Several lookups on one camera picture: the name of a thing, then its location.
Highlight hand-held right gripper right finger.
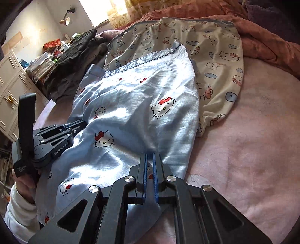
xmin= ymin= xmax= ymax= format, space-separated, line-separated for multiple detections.
xmin=152 ymin=152 xmax=273 ymax=244

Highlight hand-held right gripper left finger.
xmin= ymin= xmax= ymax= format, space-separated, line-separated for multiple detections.
xmin=27 ymin=152 xmax=149 ymax=244

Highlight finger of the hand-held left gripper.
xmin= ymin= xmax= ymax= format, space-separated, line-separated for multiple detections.
xmin=70 ymin=124 xmax=87 ymax=140
xmin=33 ymin=119 xmax=87 ymax=142

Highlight light blue cat-print pants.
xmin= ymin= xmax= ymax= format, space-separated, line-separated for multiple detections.
xmin=35 ymin=40 xmax=201 ymax=226

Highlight person's left hand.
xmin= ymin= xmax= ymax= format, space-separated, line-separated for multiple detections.
xmin=12 ymin=169 xmax=39 ymax=204

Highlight cream cabinet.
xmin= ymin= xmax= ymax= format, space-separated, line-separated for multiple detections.
xmin=0 ymin=49 xmax=50 ymax=142

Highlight stack of papers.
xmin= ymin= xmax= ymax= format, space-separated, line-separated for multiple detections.
xmin=26 ymin=50 xmax=57 ymax=82

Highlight pile of dark clothes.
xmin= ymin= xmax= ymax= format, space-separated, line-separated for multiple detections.
xmin=43 ymin=29 xmax=113 ymax=102

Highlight red box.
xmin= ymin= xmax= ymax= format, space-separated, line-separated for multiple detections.
xmin=43 ymin=39 xmax=61 ymax=51

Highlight white cat-print pajama top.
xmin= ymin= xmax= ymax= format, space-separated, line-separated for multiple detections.
xmin=103 ymin=17 xmax=244 ymax=138

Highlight bright window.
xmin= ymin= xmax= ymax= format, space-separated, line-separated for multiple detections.
xmin=78 ymin=0 xmax=128 ymax=24

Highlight printed curtain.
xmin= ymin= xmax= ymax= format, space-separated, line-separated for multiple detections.
xmin=106 ymin=0 xmax=221 ymax=30

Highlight pink quilt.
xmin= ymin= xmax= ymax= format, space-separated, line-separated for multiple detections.
xmin=115 ymin=0 xmax=300 ymax=79

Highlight purple fleece blanket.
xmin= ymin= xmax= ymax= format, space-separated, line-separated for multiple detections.
xmin=244 ymin=0 xmax=300 ymax=40

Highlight wall lamp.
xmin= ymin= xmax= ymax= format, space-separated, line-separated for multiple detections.
xmin=59 ymin=7 xmax=75 ymax=26

